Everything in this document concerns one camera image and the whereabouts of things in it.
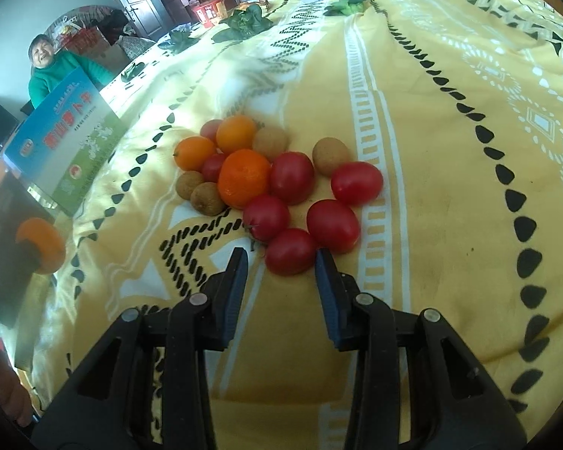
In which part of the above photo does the cluster of cherry tomatoes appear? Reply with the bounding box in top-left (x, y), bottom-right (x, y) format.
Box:
top-left (199, 119), bottom-right (384, 251)

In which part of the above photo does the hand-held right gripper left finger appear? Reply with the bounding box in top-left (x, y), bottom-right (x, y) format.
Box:
top-left (30, 246), bottom-right (249, 450)

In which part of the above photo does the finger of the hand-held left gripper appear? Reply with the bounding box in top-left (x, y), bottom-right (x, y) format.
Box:
top-left (15, 235), bottom-right (44, 269)

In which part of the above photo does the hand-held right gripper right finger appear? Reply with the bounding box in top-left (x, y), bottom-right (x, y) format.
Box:
top-left (314, 247), bottom-right (528, 450)

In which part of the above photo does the person's left hand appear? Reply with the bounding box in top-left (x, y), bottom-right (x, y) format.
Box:
top-left (0, 323), bottom-right (35, 428)

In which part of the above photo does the brown cardboard box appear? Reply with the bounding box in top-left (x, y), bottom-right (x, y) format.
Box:
top-left (96, 44), bottom-right (132, 80)

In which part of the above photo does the blue and green cardboard box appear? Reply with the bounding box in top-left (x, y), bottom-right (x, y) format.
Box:
top-left (4, 66), bottom-right (125, 216)

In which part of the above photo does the stack of red boxes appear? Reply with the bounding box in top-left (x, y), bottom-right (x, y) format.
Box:
top-left (51, 14), bottom-right (111, 57)

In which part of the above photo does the brown wooden door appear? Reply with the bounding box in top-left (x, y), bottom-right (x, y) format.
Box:
top-left (98, 0), bottom-right (174, 38)

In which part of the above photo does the deep orange mandarin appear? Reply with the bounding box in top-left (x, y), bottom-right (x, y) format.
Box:
top-left (217, 148), bottom-right (273, 210)

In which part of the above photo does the small yellow-orange citrus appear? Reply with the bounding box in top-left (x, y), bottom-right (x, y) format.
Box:
top-left (216, 115), bottom-right (257, 153)
top-left (173, 136), bottom-right (217, 172)
top-left (15, 217), bottom-right (67, 275)

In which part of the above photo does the yellow patterned blanket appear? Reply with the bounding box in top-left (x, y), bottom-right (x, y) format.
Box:
top-left (30, 0), bottom-right (563, 450)

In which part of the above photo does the red cherry tomato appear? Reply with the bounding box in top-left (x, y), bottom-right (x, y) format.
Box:
top-left (264, 228), bottom-right (319, 276)

